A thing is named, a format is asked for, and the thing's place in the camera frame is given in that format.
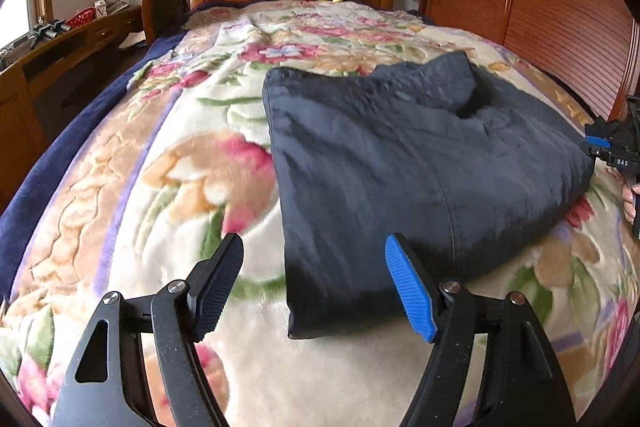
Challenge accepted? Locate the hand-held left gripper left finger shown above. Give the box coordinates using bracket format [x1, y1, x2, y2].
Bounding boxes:
[50, 232, 246, 427]

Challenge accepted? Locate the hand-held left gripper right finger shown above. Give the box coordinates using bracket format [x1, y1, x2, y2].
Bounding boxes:
[384, 232, 572, 427]

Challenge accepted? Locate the dark navy jacket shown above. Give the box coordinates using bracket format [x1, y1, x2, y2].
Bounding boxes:
[262, 51, 596, 340]

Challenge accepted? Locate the person's right hand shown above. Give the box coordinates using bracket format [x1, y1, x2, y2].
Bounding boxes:
[621, 167, 640, 225]

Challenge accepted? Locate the floral blanket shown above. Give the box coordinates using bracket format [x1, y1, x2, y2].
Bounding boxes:
[0, 0, 640, 427]

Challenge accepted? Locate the white paper sheet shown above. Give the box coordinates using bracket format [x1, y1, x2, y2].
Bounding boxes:
[118, 32, 147, 53]

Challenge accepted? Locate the wooden desk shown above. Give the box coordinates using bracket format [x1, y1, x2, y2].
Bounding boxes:
[0, 4, 147, 214]

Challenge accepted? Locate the wooden chair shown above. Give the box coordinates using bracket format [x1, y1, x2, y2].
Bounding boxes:
[142, 0, 190, 48]

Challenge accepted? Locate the red plastic basket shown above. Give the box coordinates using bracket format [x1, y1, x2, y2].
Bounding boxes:
[65, 8, 96, 29]

